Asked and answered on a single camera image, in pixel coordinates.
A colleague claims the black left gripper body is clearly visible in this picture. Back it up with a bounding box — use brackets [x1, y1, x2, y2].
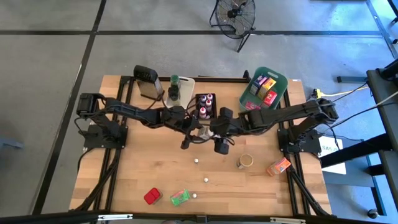
[161, 105, 203, 150]

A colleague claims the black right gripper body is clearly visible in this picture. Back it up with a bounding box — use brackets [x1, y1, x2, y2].
[210, 107, 244, 156]

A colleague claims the small black plastic basket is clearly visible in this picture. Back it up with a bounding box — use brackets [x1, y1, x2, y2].
[195, 93, 218, 121]

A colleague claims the dark spice jar black lid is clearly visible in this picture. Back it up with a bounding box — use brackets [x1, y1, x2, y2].
[168, 86, 182, 107]

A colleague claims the white plastic bin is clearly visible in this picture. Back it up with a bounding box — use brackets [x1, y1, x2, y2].
[164, 76, 196, 110]

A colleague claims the red snack box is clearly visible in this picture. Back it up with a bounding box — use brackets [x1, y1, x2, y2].
[261, 90, 279, 108]

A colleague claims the blue and pink carton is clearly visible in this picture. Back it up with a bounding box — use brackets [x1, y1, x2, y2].
[250, 74, 268, 96]

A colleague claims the small yellow box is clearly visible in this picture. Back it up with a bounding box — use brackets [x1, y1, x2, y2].
[257, 77, 277, 100]

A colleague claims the small red plastic container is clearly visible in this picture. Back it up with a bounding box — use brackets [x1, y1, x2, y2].
[144, 187, 162, 205]

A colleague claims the teal plastic bin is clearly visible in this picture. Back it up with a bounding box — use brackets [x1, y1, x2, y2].
[238, 66, 289, 113]

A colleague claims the green cereal box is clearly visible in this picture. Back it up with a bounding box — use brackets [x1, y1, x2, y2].
[169, 189, 190, 208]

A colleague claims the small orange box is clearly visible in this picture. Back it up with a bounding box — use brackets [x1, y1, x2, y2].
[266, 157, 292, 177]

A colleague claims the white printed paper sheet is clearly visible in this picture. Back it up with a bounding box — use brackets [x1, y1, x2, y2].
[319, 136, 346, 175]

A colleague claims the black floor fan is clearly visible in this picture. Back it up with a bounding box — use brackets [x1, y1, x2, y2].
[208, 0, 257, 53]

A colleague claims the dark metal floor bar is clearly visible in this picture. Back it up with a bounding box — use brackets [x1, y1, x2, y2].
[337, 76, 368, 84]

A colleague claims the black crossbar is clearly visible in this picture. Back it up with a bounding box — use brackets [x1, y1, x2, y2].
[0, 208, 398, 224]

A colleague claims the black neighbouring workstation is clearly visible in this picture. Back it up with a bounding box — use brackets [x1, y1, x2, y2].
[320, 58, 398, 217]

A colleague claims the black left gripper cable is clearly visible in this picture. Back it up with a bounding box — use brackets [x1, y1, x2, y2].
[185, 96, 200, 121]

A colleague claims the metal box grater black handle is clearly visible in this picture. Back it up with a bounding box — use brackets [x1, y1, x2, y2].
[133, 64, 165, 102]

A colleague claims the black cable bundle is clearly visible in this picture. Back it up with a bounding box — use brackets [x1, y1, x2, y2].
[73, 148, 122, 213]
[287, 164, 329, 216]

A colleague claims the silver metal bracket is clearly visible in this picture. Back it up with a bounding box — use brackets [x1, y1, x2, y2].
[97, 213, 134, 222]
[269, 217, 307, 224]

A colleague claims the black floor cable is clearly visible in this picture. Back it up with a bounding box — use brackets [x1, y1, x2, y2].
[337, 101, 398, 129]
[329, 82, 369, 103]

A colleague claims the yellow extension cable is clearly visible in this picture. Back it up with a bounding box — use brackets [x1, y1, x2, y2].
[320, 85, 371, 96]

